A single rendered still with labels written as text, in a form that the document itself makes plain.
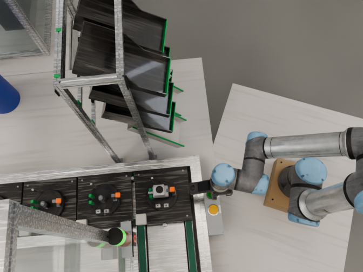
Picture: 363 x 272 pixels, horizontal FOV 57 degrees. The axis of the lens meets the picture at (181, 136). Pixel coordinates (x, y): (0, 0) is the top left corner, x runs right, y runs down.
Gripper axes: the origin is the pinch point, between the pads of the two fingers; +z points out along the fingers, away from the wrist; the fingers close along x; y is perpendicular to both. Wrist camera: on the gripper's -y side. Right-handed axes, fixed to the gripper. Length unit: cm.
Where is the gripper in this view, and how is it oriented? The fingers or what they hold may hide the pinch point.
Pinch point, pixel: (211, 192)
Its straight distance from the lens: 147.8
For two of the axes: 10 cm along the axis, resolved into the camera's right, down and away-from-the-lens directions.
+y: 10.0, -1.0, 0.0
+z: 0.3, 3.4, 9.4
